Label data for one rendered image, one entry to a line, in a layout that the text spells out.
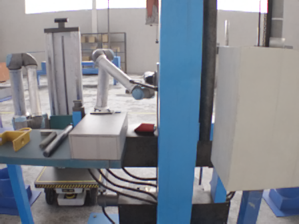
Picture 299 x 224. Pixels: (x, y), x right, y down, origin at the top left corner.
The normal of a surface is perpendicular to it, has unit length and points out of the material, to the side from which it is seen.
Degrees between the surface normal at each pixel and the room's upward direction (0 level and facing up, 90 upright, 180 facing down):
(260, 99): 90
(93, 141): 90
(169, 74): 90
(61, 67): 90
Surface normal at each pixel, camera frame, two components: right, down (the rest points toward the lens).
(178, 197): 0.00, 0.27
